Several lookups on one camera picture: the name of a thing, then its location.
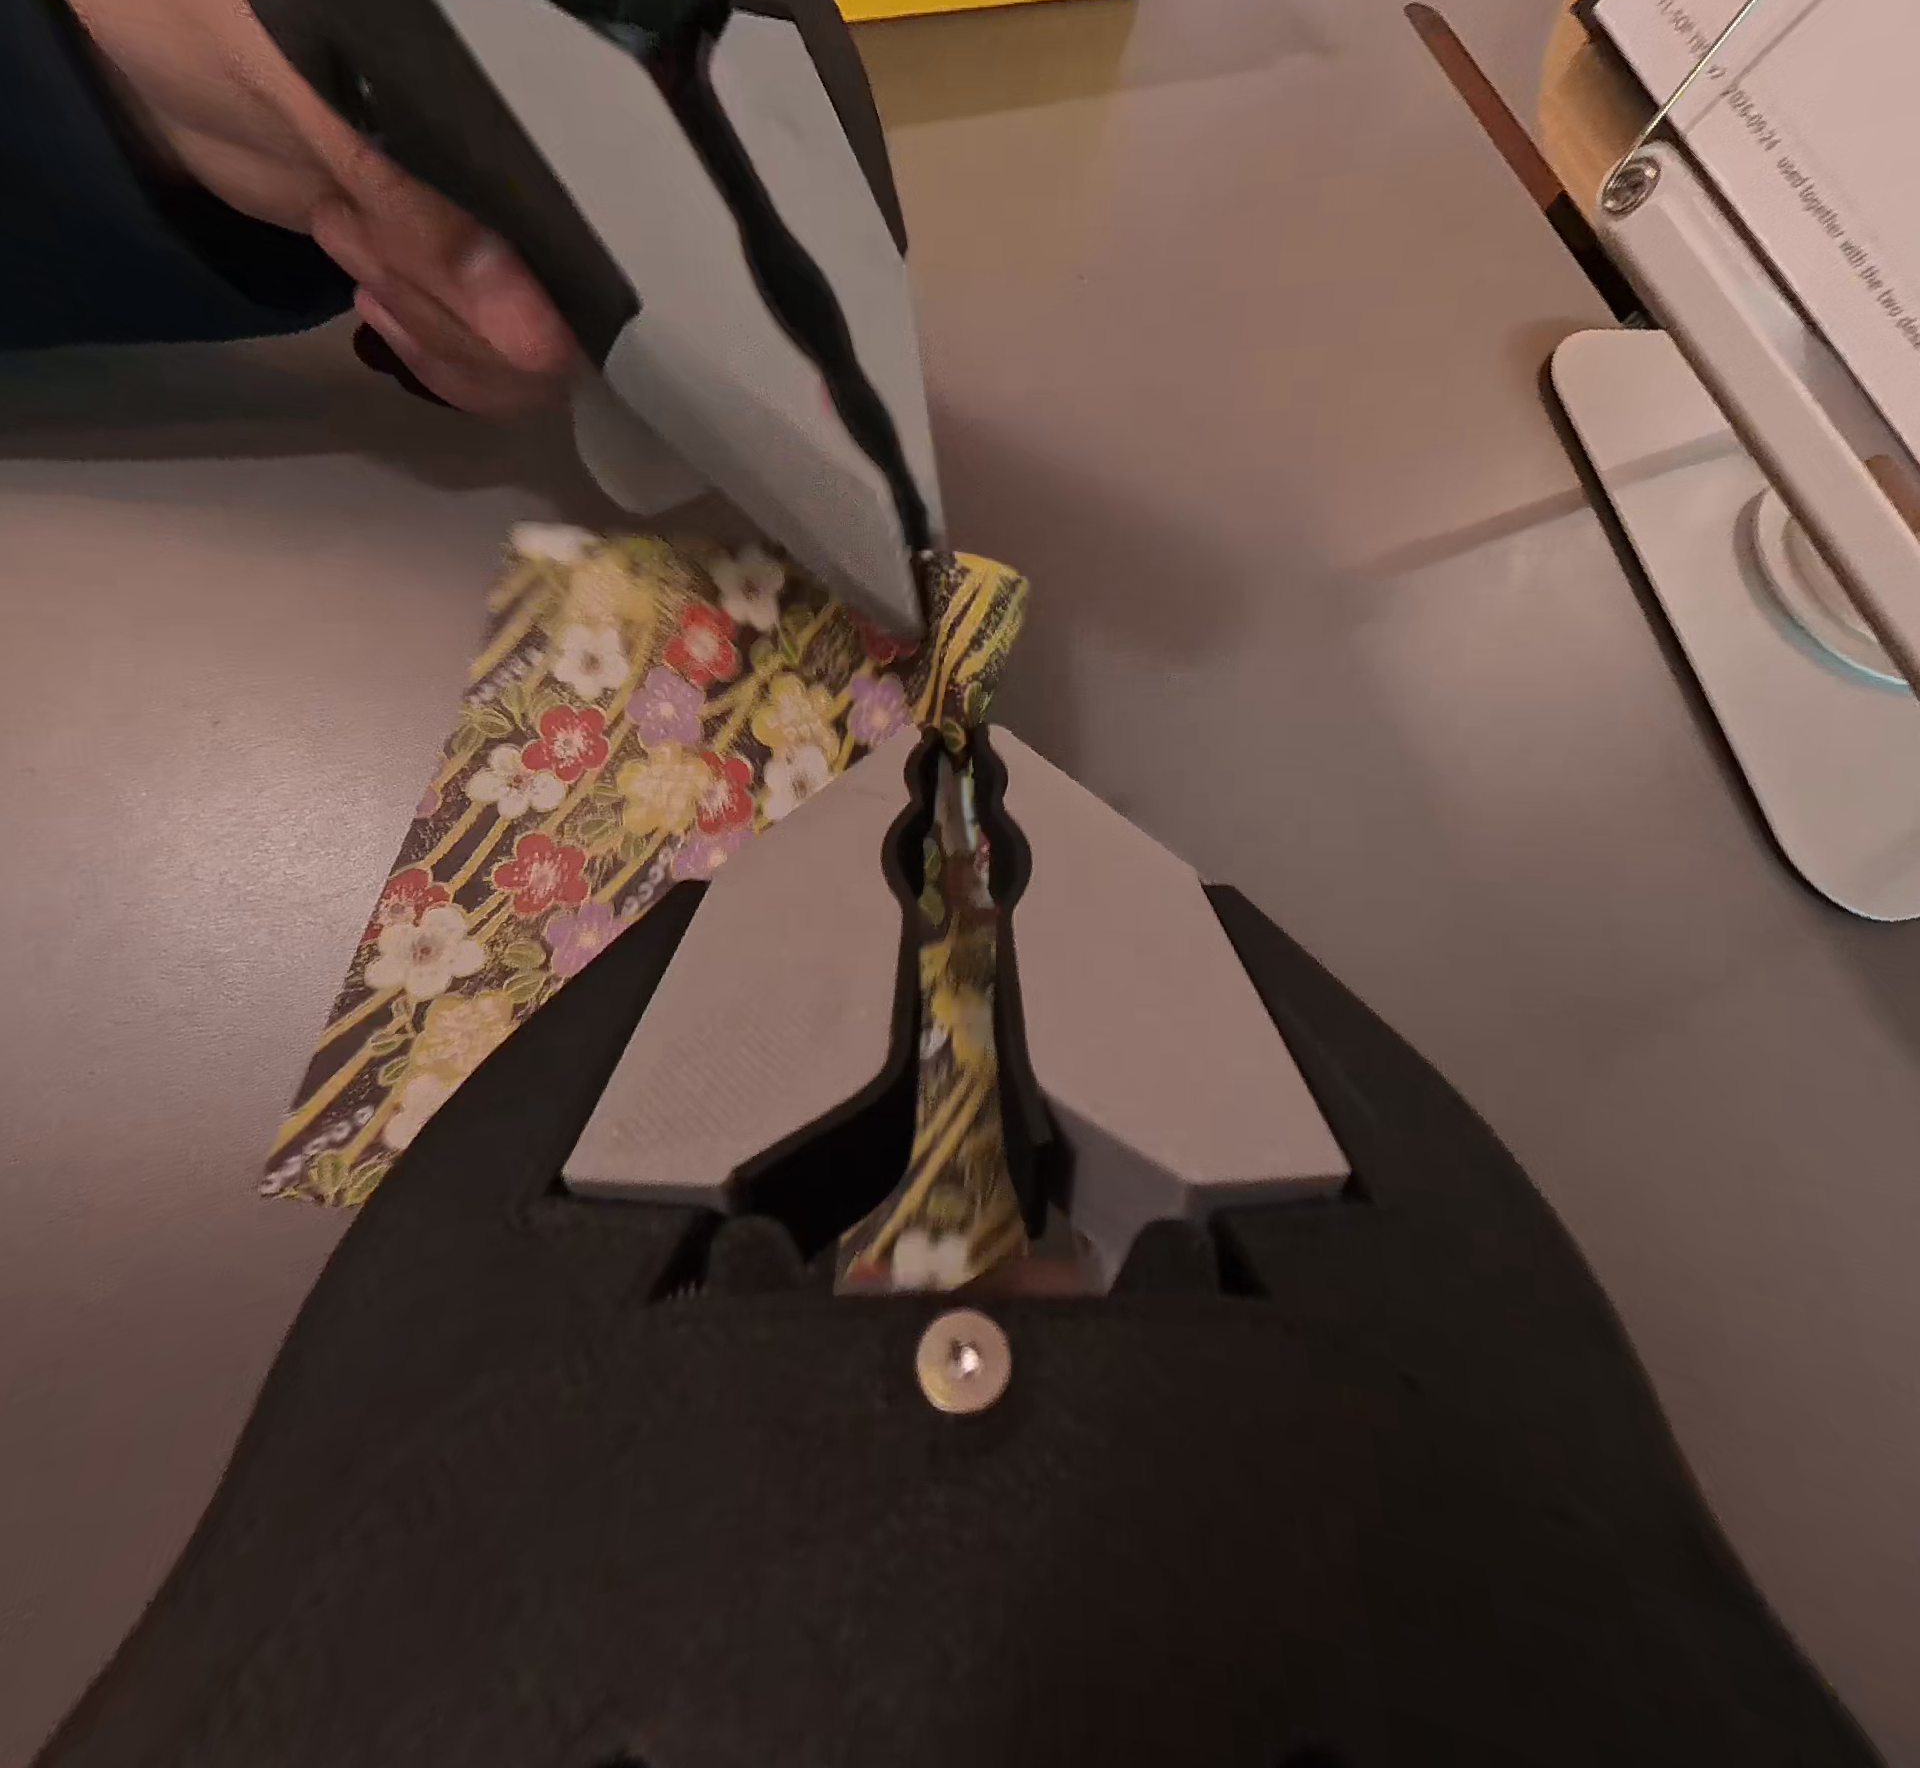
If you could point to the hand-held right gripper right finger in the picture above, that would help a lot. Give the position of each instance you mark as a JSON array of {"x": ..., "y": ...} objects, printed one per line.
[{"x": 1169, "y": 1016}]

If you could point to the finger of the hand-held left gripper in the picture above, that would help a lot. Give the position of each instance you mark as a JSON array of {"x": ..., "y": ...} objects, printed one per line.
[
  {"x": 820, "y": 179},
  {"x": 704, "y": 343}
]

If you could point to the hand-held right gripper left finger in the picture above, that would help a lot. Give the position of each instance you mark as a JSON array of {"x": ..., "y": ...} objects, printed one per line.
[{"x": 722, "y": 1016}]

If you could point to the floral origami paper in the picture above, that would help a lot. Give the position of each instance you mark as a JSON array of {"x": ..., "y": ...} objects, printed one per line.
[{"x": 600, "y": 746}]

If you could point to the person's left hand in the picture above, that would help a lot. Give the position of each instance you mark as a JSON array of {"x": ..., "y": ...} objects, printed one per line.
[{"x": 435, "y": 298}]

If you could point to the person's dark blue shirt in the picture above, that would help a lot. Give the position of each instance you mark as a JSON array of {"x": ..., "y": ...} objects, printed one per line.
[{"x": 91, "y": 207}]

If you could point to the brown flat strip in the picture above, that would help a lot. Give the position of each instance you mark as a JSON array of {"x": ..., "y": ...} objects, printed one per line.
[{"x": 1480, "y": 86}]

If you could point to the white document stand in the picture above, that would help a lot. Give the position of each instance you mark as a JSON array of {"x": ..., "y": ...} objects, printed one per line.
[{"x": 1679, "y": 570}]

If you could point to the round wooden board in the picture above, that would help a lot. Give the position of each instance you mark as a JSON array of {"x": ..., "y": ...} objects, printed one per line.
[{"x": 1592, "y": 72}]

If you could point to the printed paper sheet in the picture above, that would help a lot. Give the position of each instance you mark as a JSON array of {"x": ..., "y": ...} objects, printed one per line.
[{"x": 1800, "y": 44}]

